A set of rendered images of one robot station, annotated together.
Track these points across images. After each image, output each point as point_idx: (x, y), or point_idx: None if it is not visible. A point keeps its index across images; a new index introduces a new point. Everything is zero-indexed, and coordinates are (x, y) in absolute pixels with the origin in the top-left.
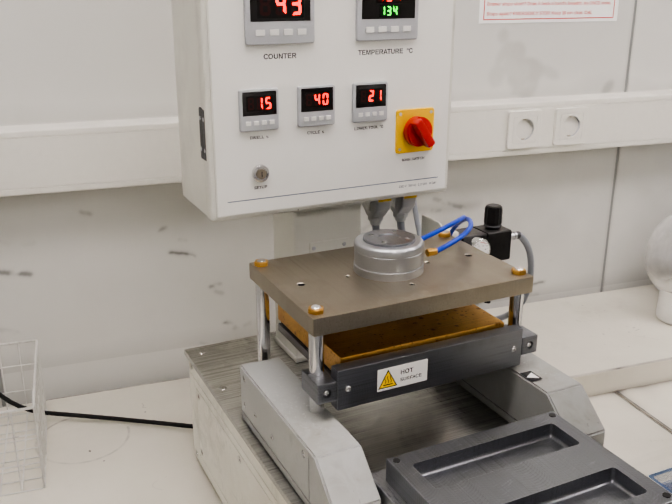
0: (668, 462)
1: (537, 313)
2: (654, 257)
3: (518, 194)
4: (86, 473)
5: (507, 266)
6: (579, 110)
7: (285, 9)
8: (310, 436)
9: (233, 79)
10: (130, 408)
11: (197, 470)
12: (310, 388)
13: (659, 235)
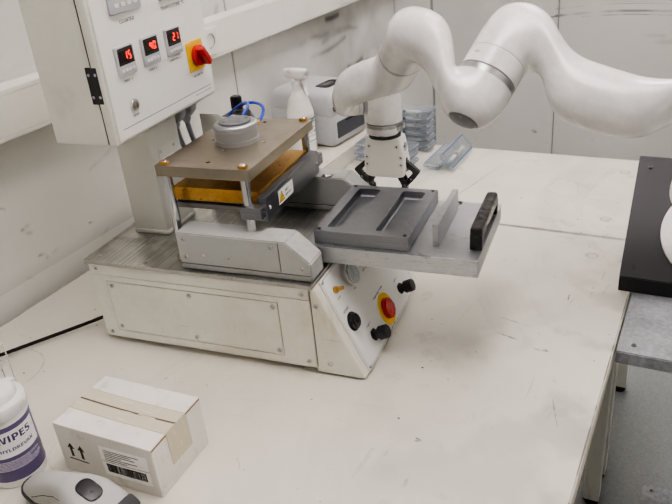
0: None
1: None
2: (348, 94)
3: None
4: (42, 382)
5: (292, 119)
6: (212, 28)
7: None
8: (268, 237)
9: (108, 41)
10: (15, 341)
11: (118, 342)
12: (252, 214)
13: (346, 82)
